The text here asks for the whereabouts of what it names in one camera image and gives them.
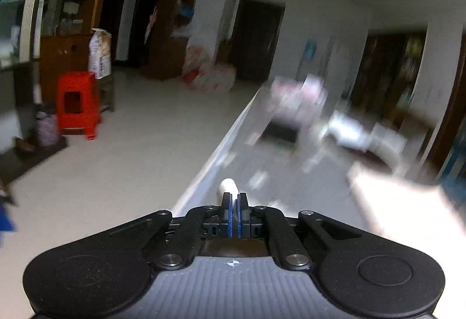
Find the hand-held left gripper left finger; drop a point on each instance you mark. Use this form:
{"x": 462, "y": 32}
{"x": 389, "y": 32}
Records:
{"x": 228, "y": 221}

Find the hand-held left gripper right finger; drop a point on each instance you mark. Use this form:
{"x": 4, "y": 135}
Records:
{"x": 239, "y": 221}

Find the white cloth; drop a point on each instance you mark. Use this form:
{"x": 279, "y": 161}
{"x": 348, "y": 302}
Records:
{"x": 228, "y": 185}

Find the red and white cartons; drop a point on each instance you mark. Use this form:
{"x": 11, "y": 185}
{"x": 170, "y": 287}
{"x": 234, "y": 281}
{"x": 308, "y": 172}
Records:
{"x": 209, "y": 73}

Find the pale cloth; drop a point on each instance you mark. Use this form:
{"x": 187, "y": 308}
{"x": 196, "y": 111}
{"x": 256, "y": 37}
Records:
{"x": 397, "y": 199}

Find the dark wooden door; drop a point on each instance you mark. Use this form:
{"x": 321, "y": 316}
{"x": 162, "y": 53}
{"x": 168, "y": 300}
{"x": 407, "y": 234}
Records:
{"x": 255, "y": 42}

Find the red plastic stool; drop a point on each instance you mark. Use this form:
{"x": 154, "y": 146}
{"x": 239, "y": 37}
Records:
{"x": 77, "y": 100}

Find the patterned cylindrical container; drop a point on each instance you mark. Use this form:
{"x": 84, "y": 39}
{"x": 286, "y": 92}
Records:
{"x": 46, "y": 129}

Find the white printed sack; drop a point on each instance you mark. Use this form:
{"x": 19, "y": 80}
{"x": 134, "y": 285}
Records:
{"x": 99, "y": 55}

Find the dark wooden bookshelf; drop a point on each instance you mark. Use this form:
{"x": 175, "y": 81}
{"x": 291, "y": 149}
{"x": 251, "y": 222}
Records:
{"x": 393, "y": 75}

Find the brown shoes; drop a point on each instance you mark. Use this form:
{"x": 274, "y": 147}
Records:
{"x": 23, "y": 145}

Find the wooden cabinet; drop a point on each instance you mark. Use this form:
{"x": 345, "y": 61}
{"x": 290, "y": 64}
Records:
{"x": 65, "y": 56}

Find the blue wall poster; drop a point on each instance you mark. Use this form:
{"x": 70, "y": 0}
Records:
{"x": 310, "y": 51}

